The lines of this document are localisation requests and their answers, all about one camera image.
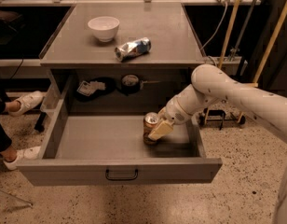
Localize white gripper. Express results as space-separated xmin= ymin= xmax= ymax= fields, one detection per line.
xmin=148 ymin=96 xmax=192 ymax=141

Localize orange soda can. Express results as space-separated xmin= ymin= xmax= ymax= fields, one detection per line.
xmin=143 ymin=112 xmax=158 ymax=145

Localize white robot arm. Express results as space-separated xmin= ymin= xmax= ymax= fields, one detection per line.
xmin=159 ymin=64 xmax=287 ymax=224

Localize crushed blue silver can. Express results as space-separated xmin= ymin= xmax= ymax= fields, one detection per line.
xmin=115 ymin=37 xmax=151 ymax=62

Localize grey open drawer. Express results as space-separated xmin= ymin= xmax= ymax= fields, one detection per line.
xmin=19 ymin=76 xmax=222 ymax=186

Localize grey cabinet counter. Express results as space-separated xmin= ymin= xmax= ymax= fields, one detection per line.
xmin=41 ymin=2 xmax=204 ymax=113

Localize yellow hand truck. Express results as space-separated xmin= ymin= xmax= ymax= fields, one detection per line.
xmin=198 ymin=0 xmax=287 ymax=131

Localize black tape roll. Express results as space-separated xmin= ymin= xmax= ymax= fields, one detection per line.
xmin=121 ymin=74 xmax=141 ymax=94

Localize white card pack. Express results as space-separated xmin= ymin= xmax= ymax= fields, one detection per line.
xmin=77 ymin=81 xmax=106 ymax=97

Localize white ceramic bowl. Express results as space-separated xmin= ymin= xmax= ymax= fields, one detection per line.
xmin=88 ymin=16 xmax=120 ymax=42

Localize upper white sneaker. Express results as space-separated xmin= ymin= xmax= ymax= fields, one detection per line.
xmin=8 ymin=91 xmax=44 ymax=117

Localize white sneaker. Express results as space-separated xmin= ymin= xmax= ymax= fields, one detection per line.
xmin=8 ymin=91 xmax=44 ymax=117
xmin=3 ymin=147 xmax=40 ymax=171

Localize lower white sneaker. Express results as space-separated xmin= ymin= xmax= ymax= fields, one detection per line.
xmin=3 ymin=147 xmax=40 ymax=171

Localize black drawer handle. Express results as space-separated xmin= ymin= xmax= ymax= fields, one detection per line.
xmin=105 ymin=169 xmax=138 ymax=181

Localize white cable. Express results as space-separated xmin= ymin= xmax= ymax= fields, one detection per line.
xmin=198 ymin=2 xmax=229 ymax=67

